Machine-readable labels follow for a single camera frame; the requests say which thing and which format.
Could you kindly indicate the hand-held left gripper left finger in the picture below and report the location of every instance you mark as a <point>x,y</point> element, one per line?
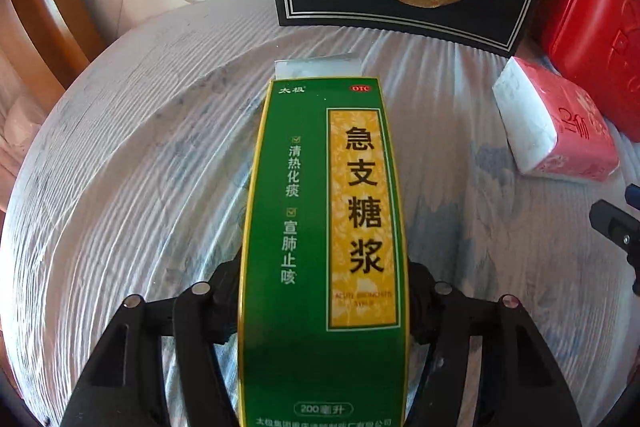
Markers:
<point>222,307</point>

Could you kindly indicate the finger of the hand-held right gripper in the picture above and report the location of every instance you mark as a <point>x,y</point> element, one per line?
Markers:
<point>617,224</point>

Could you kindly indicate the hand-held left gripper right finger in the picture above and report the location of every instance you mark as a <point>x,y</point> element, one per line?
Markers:
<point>425,302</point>

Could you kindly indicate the green medicine box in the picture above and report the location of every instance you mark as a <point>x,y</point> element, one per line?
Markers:
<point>290,257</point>

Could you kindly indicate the pink tissue pack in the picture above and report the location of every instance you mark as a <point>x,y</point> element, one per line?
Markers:
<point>565,127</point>

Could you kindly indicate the red plastic box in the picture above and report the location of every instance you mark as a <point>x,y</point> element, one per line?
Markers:
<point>585,7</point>

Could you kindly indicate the beige curtain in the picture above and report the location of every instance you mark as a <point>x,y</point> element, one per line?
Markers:
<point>25,72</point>

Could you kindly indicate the wooden chair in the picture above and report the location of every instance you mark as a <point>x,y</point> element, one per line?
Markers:
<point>55,7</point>

